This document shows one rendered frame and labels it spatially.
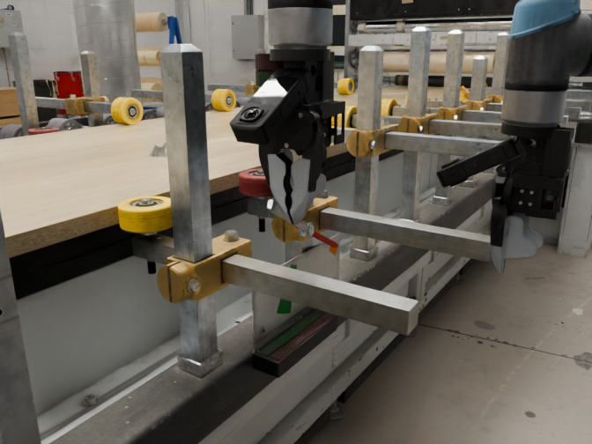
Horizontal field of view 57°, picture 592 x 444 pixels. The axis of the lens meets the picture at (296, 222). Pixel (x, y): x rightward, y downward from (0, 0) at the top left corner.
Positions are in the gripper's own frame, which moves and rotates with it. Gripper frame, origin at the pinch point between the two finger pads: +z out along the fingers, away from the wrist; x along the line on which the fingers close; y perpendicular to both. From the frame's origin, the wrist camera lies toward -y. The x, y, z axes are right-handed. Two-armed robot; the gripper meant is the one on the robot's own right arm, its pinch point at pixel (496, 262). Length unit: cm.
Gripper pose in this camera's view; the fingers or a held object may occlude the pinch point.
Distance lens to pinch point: 83.2
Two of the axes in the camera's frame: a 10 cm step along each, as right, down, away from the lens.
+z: 0.0, 9.5, 3.0
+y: 8.3, 1.7, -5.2
